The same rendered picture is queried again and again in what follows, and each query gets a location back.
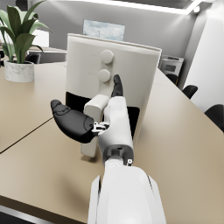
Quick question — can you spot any pale air fryer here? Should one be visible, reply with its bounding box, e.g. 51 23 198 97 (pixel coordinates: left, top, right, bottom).
64 32 163 158

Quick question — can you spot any black office chair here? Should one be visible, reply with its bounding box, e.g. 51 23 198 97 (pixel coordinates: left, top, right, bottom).
181 84 199 100
165 73 179 86
24 52 42 65
204 103 224 133

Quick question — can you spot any grey office printer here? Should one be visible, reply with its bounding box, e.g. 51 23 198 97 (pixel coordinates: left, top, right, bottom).
158 54 185 77

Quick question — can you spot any framed sky picture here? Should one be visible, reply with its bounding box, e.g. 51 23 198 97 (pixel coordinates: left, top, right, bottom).
82 18 126 42

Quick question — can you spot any potted green plant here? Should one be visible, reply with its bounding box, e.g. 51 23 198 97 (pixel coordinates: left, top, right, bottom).
0 0 53 83

